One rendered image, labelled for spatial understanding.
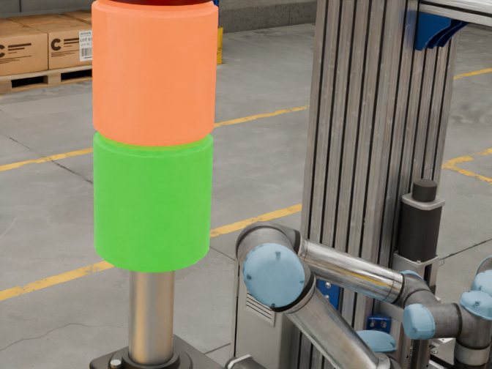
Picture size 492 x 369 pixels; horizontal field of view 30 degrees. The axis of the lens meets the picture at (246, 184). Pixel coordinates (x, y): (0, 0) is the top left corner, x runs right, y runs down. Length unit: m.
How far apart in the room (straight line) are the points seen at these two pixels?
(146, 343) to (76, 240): 5.28
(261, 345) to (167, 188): 2.27
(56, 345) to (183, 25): 4.28
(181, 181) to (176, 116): 0.03
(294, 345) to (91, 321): 2.34
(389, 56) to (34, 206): 4.35
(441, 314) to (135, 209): 1.67
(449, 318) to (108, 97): 1.70
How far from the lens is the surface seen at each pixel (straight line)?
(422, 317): 2.00
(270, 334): 2.58
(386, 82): 2.14
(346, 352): 1.96
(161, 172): 0.36
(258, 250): 1.83
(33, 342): 4.64
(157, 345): 0.42
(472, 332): 2.05
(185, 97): 0.36
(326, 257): 2.01
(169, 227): 0.37
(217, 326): 4.75
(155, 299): 0.40
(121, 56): 0.36
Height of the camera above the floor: 2.33
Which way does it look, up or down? 21 degrees down
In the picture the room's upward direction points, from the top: 3 degrees clockwise
